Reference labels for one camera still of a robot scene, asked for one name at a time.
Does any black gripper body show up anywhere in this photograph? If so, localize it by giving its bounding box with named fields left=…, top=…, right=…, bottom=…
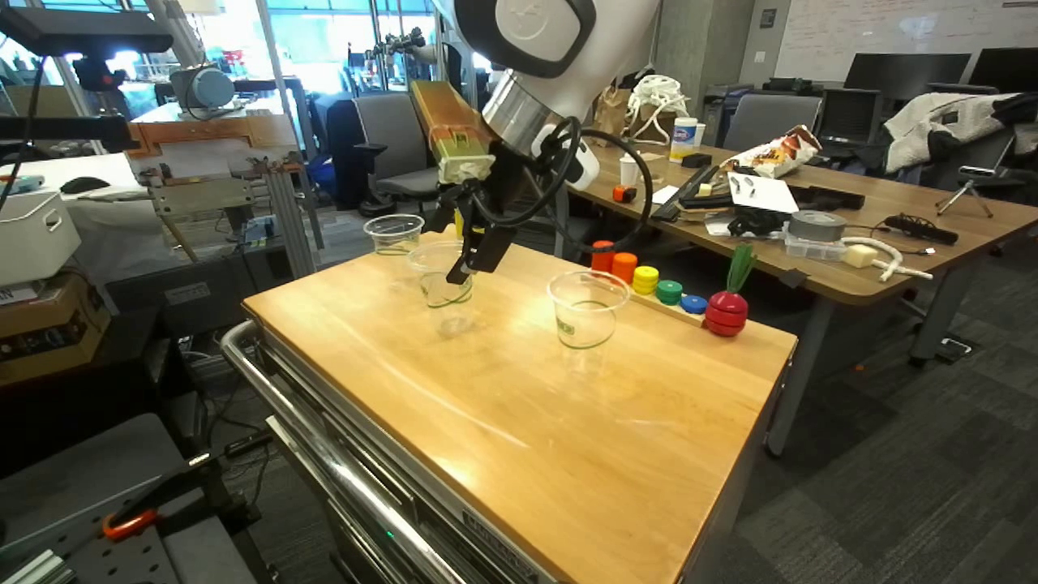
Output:
left=448, top=153, right=567, bottom=273

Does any clear plastic cup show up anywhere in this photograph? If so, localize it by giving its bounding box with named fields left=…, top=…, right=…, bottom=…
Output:
left=547, top=270, right=633, bottom=349
left=419, top=273, right=473, bottom=307
left=410, top=234, right=457, bottom=284
left=364, top=215, right=425, bottom=257

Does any clear plastic cup front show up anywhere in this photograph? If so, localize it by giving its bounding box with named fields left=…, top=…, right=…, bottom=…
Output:
left=547, top=270, right=633, bottom=349

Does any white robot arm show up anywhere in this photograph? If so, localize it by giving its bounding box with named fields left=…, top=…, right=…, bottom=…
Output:
left=430, top=0, right=663, bottom=284

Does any grey office chair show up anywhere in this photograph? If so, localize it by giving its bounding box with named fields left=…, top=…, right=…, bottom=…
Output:
left=354, top=95, right=440, bottom=215

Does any red stacking peg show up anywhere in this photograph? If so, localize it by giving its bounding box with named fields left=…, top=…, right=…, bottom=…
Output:
left=590, top=239, right=616, bottom=273

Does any white pill bottle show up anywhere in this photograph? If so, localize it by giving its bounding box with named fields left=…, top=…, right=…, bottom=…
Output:
left=619, top=153, right=643, bottom=189

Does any orange stacking peg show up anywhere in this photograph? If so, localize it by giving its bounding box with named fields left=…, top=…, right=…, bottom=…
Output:
left=614, top=254, right=638, bottom=283

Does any yellow stacking peg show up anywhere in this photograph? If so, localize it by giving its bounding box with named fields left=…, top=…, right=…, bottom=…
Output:
left=633, top=266, right=659, bottom=295

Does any green stacking peg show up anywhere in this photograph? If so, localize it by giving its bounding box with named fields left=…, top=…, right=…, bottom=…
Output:
left=654, top=279, right=686, bottom=304

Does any blue stacking peg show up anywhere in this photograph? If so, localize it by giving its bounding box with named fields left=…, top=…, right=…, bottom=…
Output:
left=678, top=295, right=706, bottom=314

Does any red toy radish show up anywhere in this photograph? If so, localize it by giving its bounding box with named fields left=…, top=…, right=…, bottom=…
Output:
left=704, top=247, right=757, bottom=337

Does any white paper sheet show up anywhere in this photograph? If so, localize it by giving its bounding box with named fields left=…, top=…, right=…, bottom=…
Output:
left=728, top=172, right=797, bottom=215

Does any wooden office desk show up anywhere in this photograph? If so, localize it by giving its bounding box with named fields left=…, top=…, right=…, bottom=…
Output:
left=559, top=124, right=1038, bottom=459

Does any snack bag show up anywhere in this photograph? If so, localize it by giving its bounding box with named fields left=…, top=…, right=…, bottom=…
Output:
left=733, top=124, right=821, bottom=179

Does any black computer monitor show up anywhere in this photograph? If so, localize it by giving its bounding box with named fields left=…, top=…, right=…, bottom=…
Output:
left=819, top=86, right=883, bottom=146

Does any white storage bin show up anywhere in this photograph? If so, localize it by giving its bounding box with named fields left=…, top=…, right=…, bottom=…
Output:
left=0, top=190, right=81, bottom=284

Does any cardboard box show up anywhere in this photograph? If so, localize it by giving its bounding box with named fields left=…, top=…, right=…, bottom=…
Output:
left=0, top=273, right=109, bottom=387

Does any white cloth on chair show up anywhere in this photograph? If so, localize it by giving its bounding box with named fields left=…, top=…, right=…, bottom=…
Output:
left=887, top=89, right=1003, bottom=172

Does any wrist camera with wood mount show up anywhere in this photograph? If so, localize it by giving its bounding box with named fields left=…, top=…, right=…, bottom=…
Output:
left=412, top=80, right=497, bottom=184

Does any metal cart frame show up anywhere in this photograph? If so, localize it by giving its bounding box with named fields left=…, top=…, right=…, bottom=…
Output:
left=222, top=320, right=560, bottom=584

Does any orange handled clamp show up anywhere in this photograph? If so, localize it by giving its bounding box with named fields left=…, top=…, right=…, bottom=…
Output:
left=101, top=509, right=159, bottom=542

